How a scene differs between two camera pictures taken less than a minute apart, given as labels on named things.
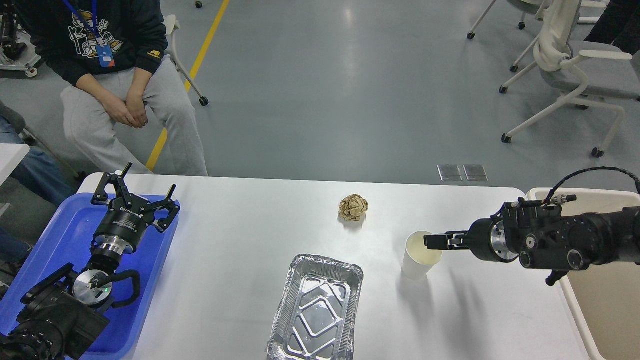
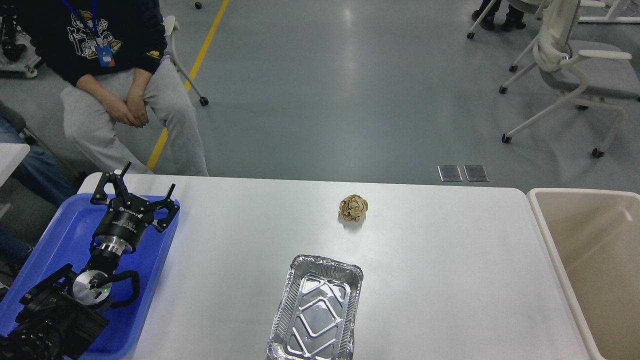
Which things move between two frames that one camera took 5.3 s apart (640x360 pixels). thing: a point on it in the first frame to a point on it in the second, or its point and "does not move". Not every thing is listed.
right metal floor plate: x=475 y=173 does not move
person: x=619 y=25 to x=514 y=18
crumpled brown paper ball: x=352 y=207 does not move
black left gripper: x=118 y=229 does not move
